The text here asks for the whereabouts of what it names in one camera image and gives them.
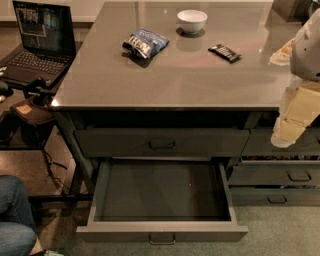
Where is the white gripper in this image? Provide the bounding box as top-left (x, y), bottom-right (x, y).
top-left (269, 39), bottom-right (320, 148)

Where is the blue chip bag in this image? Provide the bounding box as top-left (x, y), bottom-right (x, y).
top-left (122, 29), bottom-right (169, 59)

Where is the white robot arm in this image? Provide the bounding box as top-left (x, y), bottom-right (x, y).
top-left (270, 9), bottom-right (320, 148)

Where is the grey top right drawer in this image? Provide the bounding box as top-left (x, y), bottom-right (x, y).
top-left (242, 128), bottom-right (320, 156)

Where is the grey middle right drawer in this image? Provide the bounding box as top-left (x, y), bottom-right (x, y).
top-left (228, 161), bottom-right (320, 186)

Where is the open grey middle drawer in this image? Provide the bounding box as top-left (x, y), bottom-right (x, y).
top-left (77, 160), bottom-right (248, 245)

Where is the grey top left drawer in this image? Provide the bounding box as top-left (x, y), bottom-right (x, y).
top-left (74, 128), bottom-right (250, 157)

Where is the dark bag with tag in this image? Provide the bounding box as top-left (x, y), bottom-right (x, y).
top-left (10, 97), bottom-right (55, 127)

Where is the black candy bar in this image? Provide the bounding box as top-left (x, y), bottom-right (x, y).
top-left (208, 44), bottom-right (241, 63)

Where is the white ceramic bowl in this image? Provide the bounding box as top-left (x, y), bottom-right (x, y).
top-left (177, 10), bottom-right (208, 34)

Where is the black open laptop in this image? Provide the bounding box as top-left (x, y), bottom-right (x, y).
top-left (0, 0), bottom-right (76, 87)

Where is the black laptop stand cart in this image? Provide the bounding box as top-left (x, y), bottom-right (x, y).
top-left (0, 41), bottom-right (94, 201)

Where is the black and white sneaker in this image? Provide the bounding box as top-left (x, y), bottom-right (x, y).
top-left (30, 250), bottom-right (64, 256)

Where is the person's leg in jeans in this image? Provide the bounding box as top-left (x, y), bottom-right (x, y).
top-left (0, 175), bottom-right (44, 256)

